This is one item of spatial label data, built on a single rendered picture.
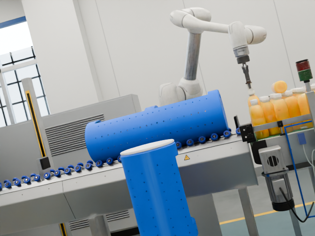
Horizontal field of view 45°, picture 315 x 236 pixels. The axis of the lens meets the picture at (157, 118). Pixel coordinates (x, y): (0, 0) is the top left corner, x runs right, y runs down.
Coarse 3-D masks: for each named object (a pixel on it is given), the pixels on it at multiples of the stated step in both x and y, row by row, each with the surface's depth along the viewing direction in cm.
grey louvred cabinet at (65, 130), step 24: (120, 96) 389; (48, 120) 394; (72, 120) 392; (96, 120) 390; (0, 144) 399; (24, 144) 397; (72, 144) 393; (0, 168) 400; (24, 168) 398; (120, 216) 391
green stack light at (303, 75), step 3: (309, 69) 183; (300, 72) 184; (303, 72) 183; (306, 72) 183; (309, 72) 183; (300, 75) 184; (303, 75) 183; (306, 75) 183; (309, 75) 183; (312, 75) 184; (300, 78) 185; (303, 78) 183; (306, 78) 183; (309, 78) 183; (312, 78) 183
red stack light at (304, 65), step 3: (300, 63) 183; (303, 63) 182; (306, 63) 183; (297, 66) 185; (300, 66) 183; (303, 66) 183; (306, 66) 182; (309, 66) 183; (297, 69) 186; (300, 69) 184; (303, 69) 183; (306, 69) 183
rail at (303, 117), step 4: (300, 116) 202; (304, 116) 201; (308, 116) 201; (284, 120) 204; (288, 120) 203; (292, 120) 203; (296, 120) 202; (300, 120) 202; (264, 124) 206; (268, 124) 206; (272, 124) 205; (276, 124) 205; (284, 124) 204; (256, 128) 207; (260, 128) 207; (264, 128) 206; (268, 128) 206
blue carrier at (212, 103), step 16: (208, 96) 223; (144, 112) 232; (160, 112) 228; (176, 112) 224; (192, 112) 221; (208, 112) 219; (224, 112) 232; (96, 128) 237; (112, 128) 233; (128, 128) 230; (144, 128) 227; (160, 128) 225; (176, 128) 223; (192, 128) 222; (208, 128) 221; (224, 128) 221; (96, 144) 234; (112, 144) 232; (128, 144) 231; (144, 144) 230; (96, 160) 240
